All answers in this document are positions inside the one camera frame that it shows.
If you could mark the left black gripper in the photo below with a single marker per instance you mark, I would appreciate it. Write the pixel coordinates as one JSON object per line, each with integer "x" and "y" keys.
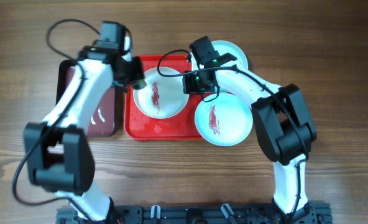
{"x": 139, "y": 74}

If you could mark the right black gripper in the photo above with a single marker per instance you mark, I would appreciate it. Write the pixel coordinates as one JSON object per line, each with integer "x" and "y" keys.
{"x": 191, "y": 88}

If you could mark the green yellow sponge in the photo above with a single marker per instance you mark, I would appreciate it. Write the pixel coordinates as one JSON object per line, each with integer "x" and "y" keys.
{"x": 138, "y": 84}

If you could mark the light blue back plate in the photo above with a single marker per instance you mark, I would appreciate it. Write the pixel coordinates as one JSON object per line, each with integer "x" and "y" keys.
{"x": 227, "y": 52}

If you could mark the light blue plate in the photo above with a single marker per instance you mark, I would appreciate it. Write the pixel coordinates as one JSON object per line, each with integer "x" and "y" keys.
{"x": 227, "y": 52}
{"x": 223, "y": 121}

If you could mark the white plate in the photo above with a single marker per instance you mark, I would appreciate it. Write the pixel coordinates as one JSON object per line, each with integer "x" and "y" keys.
{"x": 162, "y": 97}

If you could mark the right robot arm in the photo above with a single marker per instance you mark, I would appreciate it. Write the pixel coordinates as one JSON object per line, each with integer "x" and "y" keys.
{"x": 283, "y": 125}

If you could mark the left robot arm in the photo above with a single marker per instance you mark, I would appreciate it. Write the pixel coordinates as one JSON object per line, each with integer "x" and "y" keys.
{"x": 57, "y": 153}

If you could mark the dark maroon tray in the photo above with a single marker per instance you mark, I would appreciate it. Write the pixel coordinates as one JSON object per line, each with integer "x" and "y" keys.
{"x": 102, "y": 122}

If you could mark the black mounting base rail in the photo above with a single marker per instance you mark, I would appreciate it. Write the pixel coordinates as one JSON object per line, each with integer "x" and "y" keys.
{"x": 314, "y": 212}

